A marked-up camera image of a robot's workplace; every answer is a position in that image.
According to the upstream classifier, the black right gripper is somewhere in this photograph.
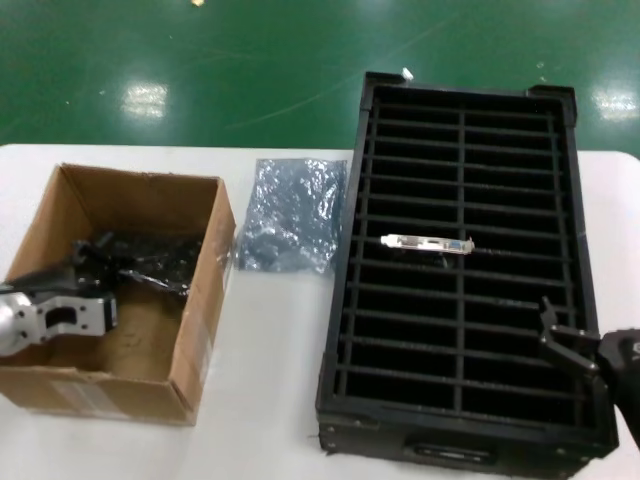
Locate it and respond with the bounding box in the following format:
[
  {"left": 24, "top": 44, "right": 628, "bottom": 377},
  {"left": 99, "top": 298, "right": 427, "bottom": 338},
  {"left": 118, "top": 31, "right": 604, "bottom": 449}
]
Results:
[{"left": 537, "top": 296, "right": 640, "bottom": 416}]

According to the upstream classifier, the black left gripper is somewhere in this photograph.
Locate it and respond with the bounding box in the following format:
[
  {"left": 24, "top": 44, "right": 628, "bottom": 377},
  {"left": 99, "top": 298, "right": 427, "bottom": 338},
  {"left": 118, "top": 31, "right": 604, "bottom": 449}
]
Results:
[{"left": 9, "top": 230, "right": 132, "bottom": 307}]

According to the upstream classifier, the brown cardboard box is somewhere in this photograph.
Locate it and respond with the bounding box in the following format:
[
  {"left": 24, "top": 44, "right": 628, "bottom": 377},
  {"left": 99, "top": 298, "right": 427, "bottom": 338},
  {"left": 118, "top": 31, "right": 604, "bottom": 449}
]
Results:
[{"left": 0, "top": 162, "right": 238, "bottom": 427}]

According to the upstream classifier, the black slotted container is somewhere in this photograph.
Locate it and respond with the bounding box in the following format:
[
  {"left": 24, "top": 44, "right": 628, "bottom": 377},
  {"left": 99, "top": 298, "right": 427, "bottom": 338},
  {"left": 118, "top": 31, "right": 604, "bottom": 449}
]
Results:
[{"left": 313, "top": 71, "right": 621, "bottom": 474}]

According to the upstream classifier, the grey crumpled antistatic bag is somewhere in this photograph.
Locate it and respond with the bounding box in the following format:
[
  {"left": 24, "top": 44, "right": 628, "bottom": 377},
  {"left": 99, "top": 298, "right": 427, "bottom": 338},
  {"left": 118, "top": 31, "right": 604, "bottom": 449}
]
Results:
[{"left": 233, "top": 157, "right": 350, "bottom": 275}]

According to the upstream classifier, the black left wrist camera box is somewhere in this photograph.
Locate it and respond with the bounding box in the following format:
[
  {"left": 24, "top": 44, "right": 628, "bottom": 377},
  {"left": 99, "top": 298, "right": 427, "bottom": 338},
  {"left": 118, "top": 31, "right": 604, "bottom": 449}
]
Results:
[{"left": 102, "top": 294, "right": 120, "bottom": 331}]

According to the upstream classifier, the graphics card with silver bracket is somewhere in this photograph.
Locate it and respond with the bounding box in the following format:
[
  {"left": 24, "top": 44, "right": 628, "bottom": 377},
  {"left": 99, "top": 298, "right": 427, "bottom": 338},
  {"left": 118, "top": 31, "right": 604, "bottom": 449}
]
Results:
[{"left": 378, "top": 233, "right": 476, "bottom": 269}]

